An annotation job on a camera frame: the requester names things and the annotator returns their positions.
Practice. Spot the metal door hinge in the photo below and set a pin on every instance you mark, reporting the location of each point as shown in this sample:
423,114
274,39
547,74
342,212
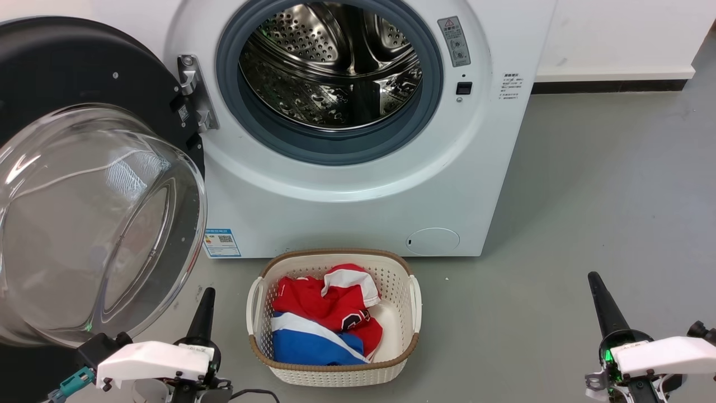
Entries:
193,78

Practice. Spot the beige perforated laundry basket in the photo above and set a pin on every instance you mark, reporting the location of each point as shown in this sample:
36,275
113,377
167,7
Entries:
400,313

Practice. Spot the blue and white garment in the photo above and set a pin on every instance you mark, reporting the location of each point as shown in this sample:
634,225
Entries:
302,347

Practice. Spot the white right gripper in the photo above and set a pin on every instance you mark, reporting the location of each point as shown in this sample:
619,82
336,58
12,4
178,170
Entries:
665,355

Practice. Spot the round white filter cover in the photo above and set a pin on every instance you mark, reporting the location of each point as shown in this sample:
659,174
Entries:
433,242

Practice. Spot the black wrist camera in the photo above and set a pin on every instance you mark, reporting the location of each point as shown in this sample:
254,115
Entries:
98,348
702,331

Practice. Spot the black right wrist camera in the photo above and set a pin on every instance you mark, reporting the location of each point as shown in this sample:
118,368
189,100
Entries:
702,331

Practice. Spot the steel washer drum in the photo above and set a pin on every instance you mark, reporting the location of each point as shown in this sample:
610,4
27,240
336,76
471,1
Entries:
291,33

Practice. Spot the black round washer door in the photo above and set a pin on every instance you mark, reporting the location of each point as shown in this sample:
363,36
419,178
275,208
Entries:
56,61

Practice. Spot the blue energy label sticker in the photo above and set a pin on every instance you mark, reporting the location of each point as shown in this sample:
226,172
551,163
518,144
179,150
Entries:
221,243

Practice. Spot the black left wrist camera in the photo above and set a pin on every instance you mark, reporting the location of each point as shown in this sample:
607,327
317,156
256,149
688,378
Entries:
98,348

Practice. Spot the red and white garment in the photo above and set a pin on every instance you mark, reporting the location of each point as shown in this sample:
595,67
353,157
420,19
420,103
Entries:
313,302

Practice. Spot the grey warning sticker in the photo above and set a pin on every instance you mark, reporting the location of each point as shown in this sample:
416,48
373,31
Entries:
454,42

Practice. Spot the white front-load washing machine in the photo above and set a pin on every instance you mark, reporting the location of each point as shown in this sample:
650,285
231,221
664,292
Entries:
335,218

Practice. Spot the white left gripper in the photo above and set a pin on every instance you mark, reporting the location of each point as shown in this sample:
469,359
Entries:
151,361

